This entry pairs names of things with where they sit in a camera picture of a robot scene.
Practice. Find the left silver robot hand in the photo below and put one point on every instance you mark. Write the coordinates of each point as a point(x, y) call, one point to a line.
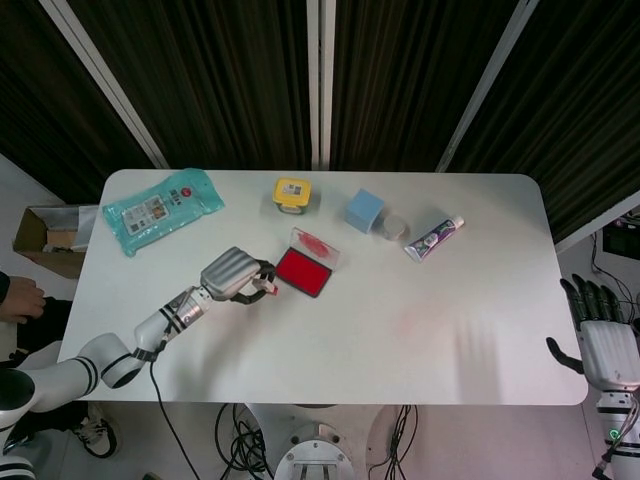
point(230, 272)

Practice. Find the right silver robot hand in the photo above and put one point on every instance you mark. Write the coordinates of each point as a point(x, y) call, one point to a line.
point(607, 350)

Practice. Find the small red stamp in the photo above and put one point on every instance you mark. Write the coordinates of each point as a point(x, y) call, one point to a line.
point(270, 289)

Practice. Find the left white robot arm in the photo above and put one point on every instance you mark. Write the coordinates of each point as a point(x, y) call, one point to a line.
point(150, 327)

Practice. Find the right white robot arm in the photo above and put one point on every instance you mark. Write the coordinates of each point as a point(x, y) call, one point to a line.
point(620, 420)

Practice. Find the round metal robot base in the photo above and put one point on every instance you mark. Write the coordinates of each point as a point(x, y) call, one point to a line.
point(312, 457)

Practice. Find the person's bare hand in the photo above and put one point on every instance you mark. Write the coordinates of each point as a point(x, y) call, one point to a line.
point(22, 300)

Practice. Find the red ink pad clear lid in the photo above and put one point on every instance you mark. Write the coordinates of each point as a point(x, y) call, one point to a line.
point(302, 272)

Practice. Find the teal wet wipes pack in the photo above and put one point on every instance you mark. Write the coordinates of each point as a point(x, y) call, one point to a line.
point(155, 212)

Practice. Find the yellow lid container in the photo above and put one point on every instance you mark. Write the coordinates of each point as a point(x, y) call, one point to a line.
point(291, 192)

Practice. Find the black electronic device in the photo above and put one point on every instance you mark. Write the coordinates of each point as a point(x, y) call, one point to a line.
point(620, 240)

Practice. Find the light blue cube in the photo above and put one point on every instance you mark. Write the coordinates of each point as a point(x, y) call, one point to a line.
point(364, 207)

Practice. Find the small round grey tin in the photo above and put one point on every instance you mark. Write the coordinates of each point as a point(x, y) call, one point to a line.
point(395, 227)

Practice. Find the person's black trousers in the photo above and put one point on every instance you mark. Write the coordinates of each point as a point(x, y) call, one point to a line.
point(50, 320)

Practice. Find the brown cardboard box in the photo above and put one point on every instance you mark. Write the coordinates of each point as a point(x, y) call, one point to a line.
point(35, 245)

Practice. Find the purple white toothpaste tube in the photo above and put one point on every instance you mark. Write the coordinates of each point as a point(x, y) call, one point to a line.
point(432, 240)

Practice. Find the black white sneaker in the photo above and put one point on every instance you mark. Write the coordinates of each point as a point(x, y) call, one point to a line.
point(97, 432)

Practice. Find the white frame post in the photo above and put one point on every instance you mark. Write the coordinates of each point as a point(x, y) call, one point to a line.
point(105, 85)
point(320, 85)
point(485, 90)

